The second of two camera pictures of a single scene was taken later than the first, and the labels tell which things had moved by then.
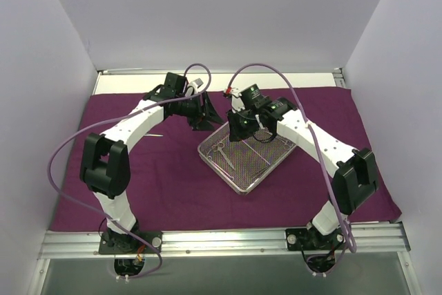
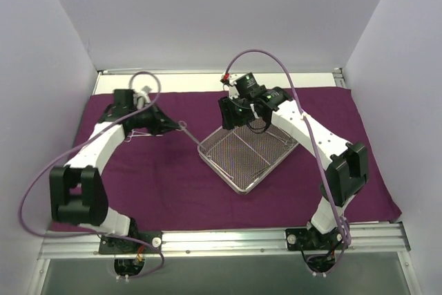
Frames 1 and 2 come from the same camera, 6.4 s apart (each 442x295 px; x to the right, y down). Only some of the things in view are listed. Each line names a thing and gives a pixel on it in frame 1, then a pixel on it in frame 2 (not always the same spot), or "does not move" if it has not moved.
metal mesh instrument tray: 240,164 does not move
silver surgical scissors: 215,148 → 184,125
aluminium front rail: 381,241 does not move
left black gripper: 201,110 → 156,119
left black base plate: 112,243 does not move
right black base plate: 304,239 does not move
